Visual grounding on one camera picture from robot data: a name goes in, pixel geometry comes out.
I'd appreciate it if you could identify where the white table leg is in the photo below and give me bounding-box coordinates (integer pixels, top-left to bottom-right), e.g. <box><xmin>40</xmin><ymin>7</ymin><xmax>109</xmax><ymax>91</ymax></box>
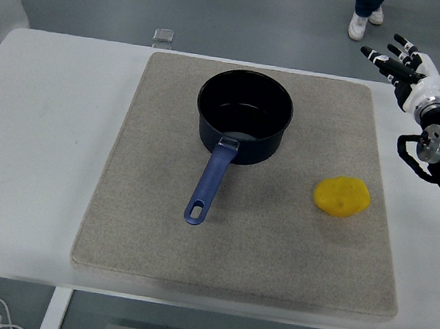
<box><xmin>37</xmin><ymin>285</ymin><xmax>76</xmax><ymax>329</ymax></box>

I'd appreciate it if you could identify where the blue pot with handle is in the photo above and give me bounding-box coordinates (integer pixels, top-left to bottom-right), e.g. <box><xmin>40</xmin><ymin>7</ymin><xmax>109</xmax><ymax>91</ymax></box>
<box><xmin>183</xmin><ymin>64</ymin><xmax>298</xmax><ymax>236</ymax></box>

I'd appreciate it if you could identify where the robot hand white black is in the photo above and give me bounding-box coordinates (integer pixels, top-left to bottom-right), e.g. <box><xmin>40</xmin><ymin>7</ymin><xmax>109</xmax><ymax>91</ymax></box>
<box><xmin>353</xmin><ymin>29</ymin><xmax>440</xmax><ymax>118</ymax></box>

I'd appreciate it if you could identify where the small silver floor plate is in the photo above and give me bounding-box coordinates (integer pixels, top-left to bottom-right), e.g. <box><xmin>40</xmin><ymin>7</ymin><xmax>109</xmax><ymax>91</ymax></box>
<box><xmin>151</xmin><ymin>27</ymin><xmax>177</xmax><ymax>50</ymax></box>

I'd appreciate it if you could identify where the person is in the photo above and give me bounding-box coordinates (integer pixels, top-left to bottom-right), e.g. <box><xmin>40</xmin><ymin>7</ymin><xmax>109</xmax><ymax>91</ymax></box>
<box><xmin>346</xmin><ymin>0</ymin><xmax>391</xmax><ymax>44</ymax></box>

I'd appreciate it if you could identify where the beige fabric mat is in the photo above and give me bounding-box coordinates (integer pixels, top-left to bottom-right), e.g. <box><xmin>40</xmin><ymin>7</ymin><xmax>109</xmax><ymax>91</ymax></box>
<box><xmin>67</xmin><ymin>44</ymin><xmax>426</xmax><ymax>324</ymax></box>

